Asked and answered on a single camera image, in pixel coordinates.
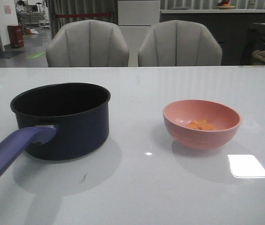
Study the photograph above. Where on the grey upholstered chair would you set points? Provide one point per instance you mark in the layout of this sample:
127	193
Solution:
177	43
88	43

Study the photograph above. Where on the dark blue saucepan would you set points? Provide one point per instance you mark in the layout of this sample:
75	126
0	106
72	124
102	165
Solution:
57	122

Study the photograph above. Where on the pink bowl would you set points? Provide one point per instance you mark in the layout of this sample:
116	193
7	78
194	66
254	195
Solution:
180	113

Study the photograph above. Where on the right grey upholstered chair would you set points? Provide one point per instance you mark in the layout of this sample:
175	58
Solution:
177	43

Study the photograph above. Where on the fruit plate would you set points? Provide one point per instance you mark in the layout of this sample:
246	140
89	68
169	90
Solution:
224	4

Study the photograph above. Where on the white cabinet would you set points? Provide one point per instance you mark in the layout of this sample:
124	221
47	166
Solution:
134	19

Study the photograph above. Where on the red barrier belt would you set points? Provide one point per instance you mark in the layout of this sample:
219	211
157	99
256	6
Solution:
85	15

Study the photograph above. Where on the left grey upholstered chair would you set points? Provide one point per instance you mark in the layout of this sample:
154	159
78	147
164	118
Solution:
88	43

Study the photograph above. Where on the red bin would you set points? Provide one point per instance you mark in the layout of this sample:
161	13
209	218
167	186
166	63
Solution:
15	36

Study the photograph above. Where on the orange ham pieces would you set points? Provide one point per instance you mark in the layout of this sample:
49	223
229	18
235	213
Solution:
201	125

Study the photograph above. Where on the dark counter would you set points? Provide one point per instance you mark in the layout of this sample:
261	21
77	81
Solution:
228	26

